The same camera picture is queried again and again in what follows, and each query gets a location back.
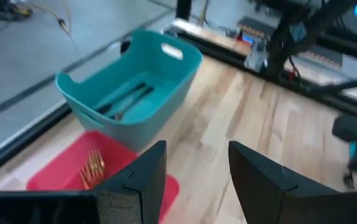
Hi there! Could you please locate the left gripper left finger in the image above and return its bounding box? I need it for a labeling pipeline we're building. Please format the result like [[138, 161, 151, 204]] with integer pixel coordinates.
[[93, 139, 168, 224]]

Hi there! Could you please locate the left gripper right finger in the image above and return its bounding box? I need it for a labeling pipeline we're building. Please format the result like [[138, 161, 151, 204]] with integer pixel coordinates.
[[227, 140, 341, 224]]

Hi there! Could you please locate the blue-handled metal fork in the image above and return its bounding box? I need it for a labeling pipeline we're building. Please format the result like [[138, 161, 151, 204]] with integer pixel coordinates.
[[342, 140, 357, 190]]

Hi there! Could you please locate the gold metal fork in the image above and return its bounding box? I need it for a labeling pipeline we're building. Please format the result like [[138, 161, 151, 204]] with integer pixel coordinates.
[[86, 149, 107, 183], [78, 161, 100, 191]]

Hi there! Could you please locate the black metal fork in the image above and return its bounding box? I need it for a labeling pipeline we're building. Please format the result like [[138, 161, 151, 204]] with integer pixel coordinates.
[[95, 81, 148, 113], [112, 85, 156, 121]]

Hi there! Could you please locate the red-pink plastic bin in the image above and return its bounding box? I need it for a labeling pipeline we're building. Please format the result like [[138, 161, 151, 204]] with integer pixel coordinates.
[[26, 129, 181, 223]]

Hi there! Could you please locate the teal plastic basket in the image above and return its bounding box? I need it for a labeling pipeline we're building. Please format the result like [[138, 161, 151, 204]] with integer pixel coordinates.
[[54, 27, 204, 153]]

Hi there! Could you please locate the red cable tie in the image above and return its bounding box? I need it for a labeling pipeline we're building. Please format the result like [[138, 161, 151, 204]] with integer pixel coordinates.
[[288, 66, 303, 82]]

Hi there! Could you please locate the yellow floor cable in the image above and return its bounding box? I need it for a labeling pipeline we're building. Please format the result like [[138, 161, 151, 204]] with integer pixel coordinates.
[[25, 0, 76, 47]]

